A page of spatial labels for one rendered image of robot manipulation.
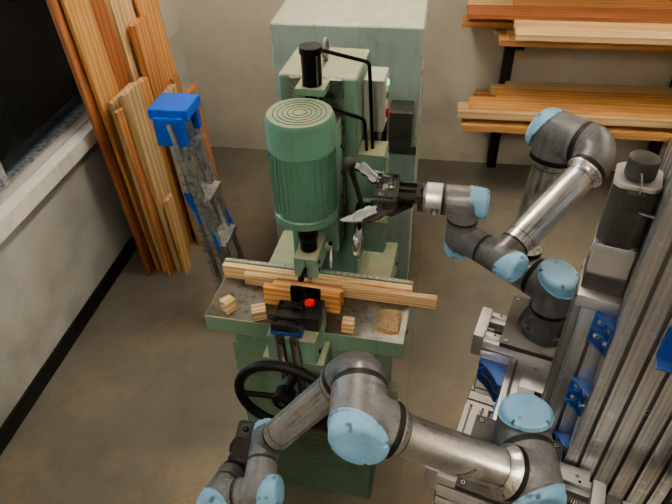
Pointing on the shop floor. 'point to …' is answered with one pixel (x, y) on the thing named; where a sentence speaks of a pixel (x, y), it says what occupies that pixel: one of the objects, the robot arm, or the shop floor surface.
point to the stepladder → (172, 108)
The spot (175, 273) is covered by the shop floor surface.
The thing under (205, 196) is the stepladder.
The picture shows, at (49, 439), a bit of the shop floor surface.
